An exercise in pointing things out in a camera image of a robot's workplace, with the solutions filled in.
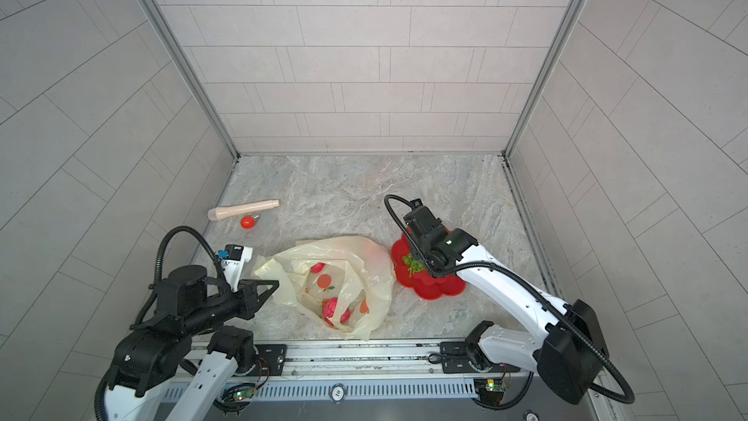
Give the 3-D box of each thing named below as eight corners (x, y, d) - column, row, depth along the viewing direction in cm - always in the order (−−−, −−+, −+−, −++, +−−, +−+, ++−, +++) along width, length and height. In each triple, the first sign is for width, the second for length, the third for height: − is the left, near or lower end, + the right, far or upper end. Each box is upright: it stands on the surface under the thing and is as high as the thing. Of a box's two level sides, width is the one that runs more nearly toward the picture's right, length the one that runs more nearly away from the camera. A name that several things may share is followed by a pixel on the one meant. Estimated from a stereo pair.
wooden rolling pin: (214, 225, 98) (207, 218, 94) (214, 216, 100) (208, 209, 96) (280, 208, 102) (276, 201, 99) (279, 200, 104) (276, 193, 101)
